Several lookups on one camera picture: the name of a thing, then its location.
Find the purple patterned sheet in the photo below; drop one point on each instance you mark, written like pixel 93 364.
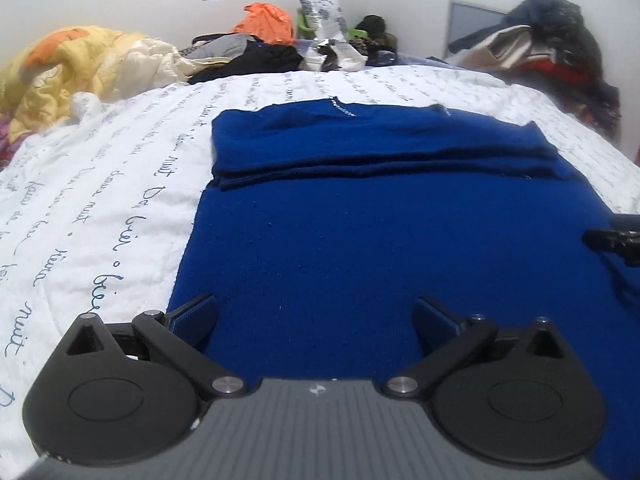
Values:
pixel 6 132

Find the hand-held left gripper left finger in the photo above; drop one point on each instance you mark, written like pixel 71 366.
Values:
pixel 192 316

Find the blue sweater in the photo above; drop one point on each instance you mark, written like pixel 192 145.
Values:
pixel 325 240

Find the white printed bedspread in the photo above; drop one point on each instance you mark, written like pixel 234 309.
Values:
pixel 100 185

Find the grey framed wall panel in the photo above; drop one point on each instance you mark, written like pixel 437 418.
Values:
pixel 467 22

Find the green plastic chair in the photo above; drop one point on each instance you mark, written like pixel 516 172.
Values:
pixel 357 34

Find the yellow quilt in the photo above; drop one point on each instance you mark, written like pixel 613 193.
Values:
pixel 60 70

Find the pile of dark clothes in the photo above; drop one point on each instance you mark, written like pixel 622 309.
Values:
pixel 555 50

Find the blue patterned white pillow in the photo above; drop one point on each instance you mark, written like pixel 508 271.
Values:
pixel 322 15

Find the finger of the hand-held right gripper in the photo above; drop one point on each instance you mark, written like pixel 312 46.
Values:
pixel 612 242

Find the grey garment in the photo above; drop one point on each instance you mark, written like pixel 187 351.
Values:
pixel 220 47

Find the black clothes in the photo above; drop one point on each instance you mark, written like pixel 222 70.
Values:
pixel 260 60

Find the orange garment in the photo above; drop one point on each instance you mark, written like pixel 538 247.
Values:
pixel 265 22

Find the white plastic bag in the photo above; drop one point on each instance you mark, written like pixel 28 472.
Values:
pixel 345 57

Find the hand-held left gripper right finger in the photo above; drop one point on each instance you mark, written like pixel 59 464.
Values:
pixel 434 321

